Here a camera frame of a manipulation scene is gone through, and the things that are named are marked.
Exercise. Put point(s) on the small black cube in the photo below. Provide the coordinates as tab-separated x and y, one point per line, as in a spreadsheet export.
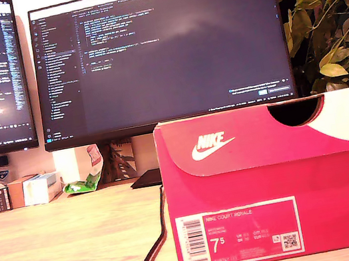
2	161

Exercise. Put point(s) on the green and red snack bag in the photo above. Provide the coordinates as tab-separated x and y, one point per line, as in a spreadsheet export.
83	186

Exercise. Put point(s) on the large black computer monitor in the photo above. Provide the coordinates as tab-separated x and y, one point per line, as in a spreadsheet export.
161	38

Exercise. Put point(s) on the red Nike shoebox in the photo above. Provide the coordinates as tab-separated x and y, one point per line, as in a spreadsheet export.
271	181

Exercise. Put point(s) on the brown patterned box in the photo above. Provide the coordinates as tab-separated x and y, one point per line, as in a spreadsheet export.
122	160

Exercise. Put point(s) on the white and blue box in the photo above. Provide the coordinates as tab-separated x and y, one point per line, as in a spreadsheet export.
40	191

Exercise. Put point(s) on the dark shield-shaped badge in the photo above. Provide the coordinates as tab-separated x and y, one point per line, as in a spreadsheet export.
1	174

